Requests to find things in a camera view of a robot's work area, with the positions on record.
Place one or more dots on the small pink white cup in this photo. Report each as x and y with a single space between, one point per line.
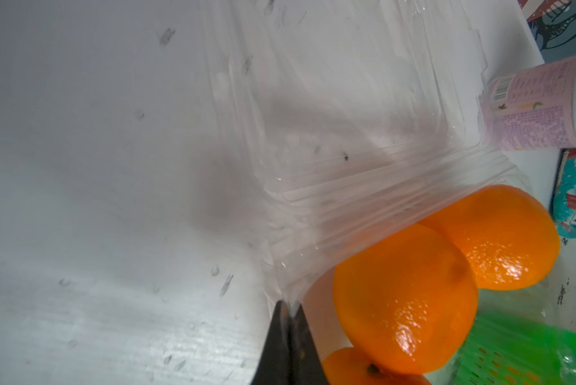
532 109

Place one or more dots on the clear plastic clamshell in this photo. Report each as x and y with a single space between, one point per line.
352 121

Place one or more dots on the green plastic perforated basket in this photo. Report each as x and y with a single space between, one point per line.
505 349

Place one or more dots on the orange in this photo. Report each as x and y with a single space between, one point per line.
350 366
407 302
508 236

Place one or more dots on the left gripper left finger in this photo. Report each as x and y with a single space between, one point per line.
274 367

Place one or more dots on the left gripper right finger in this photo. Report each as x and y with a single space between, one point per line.
306 367

